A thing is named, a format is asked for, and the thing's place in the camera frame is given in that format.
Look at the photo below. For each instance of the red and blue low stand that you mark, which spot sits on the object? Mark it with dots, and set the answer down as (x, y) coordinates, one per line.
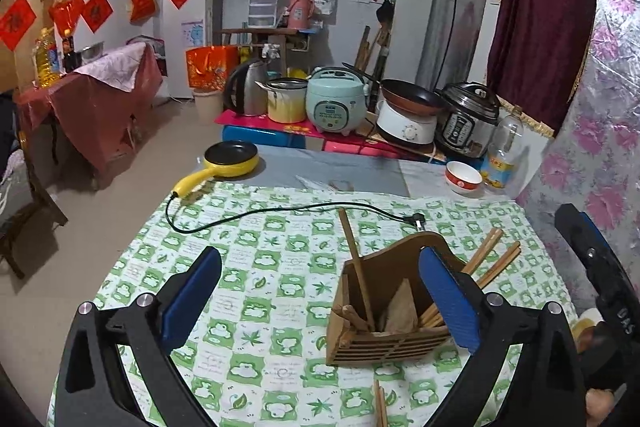
(310, 137)

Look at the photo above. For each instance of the white refrigerator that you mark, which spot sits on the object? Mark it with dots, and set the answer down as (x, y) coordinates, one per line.
(197, 37)

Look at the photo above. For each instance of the side table with red cloth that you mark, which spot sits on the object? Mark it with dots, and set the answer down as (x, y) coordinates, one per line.
(95, 117)

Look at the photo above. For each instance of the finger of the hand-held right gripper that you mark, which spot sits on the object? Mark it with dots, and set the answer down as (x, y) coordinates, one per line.
(592, 252)

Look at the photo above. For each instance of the steel bowl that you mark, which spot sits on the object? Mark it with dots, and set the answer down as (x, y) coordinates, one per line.
(92, 53)

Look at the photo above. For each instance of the wooden chair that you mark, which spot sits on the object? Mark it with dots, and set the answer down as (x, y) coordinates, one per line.
(35, 207)

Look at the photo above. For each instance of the yellow cooking oil bottle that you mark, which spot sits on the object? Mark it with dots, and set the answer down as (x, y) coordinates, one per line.
(46, 59)

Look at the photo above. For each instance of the red hanging lantern decoration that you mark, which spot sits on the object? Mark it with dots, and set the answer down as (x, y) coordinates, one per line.
(66, 4)

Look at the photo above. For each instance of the clear plastic wrap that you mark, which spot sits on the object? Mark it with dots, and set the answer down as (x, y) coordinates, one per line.
(327, 183)

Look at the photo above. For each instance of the yellow electric frying pan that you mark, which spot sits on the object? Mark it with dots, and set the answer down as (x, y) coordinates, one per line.
(232, 154)

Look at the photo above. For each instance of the red and white bowl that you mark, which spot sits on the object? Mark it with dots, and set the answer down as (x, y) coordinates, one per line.
(464, 179)

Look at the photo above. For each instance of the floral foil sheet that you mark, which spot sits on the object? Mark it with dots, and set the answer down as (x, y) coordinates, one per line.
(590, 147)

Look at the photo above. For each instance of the grey cloth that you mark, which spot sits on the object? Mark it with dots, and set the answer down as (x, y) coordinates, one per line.
(9, 187)

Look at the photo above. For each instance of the black pressure cooker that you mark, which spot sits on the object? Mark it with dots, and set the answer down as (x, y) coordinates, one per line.
(467, 122)

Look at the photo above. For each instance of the small wall calendar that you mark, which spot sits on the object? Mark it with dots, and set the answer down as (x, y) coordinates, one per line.
(192, 33)

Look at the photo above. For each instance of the thin bamboo chopstick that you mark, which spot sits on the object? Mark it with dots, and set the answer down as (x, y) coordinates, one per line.
(379, 407)
(356, 267)
(385, 412)

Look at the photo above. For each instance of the clear plastic bottle yellow label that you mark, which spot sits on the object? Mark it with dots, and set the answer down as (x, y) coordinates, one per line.
(505, 147)

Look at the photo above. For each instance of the grey table cover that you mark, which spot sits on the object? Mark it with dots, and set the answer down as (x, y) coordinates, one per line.
(325, 169)

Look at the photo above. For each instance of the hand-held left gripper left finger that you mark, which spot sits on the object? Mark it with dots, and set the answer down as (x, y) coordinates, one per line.
(192, 297)

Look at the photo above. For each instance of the red and orange gift bag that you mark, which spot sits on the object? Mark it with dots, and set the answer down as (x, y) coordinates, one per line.
(212, 69)

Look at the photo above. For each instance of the steel electric kettle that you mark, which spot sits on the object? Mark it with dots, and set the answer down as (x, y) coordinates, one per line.
(247, 89)

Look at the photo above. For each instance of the mint green rice cooker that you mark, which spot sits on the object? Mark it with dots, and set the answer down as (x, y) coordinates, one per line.
(335, 104)

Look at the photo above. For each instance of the wooden utensil holder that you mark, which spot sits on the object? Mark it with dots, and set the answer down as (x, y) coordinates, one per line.
(380, 344)

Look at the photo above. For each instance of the dark glass bottle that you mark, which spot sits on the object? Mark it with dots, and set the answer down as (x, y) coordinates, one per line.
(68, 54)

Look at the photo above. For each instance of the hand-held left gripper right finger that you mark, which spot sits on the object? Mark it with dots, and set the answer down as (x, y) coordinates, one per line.
(447, 297)

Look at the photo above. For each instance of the white electric cooker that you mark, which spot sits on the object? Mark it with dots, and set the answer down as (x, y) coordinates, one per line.
(405, 127)

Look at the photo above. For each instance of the beige plastic bucket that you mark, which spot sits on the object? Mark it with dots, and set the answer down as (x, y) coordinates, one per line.
(207, 107)

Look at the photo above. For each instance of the small wooden stick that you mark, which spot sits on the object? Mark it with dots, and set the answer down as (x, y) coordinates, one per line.
(352, 316)

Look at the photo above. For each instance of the green and white checked tablecloth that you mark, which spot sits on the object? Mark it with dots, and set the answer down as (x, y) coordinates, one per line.
(280, 257)

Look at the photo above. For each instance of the black frying pan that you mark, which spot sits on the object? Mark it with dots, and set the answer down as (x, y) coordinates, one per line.
(412, 94)

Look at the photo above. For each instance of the large red hanging bag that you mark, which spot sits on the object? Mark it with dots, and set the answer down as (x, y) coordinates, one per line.
(143, 7)

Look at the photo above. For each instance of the person's right hand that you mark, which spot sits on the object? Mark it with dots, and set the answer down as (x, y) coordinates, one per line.
(599, 402)

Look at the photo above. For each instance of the pink thermos flask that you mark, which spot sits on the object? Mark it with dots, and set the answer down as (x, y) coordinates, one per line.
(301, 9)

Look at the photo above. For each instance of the yellow pot with lid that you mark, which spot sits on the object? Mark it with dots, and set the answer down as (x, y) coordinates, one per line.
(285, 104)

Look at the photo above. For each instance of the bundle of wooden chopsticks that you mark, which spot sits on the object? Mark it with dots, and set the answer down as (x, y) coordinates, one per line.
(492, 264)

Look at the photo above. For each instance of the pink table cloth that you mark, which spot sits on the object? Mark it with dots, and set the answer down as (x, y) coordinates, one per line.
(117, 67)

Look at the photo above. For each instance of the wooden rolling pins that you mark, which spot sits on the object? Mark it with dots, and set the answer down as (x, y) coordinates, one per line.
(372, 49)

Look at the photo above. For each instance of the wooden stool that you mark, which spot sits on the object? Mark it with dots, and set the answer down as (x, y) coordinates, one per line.
(260, 39)

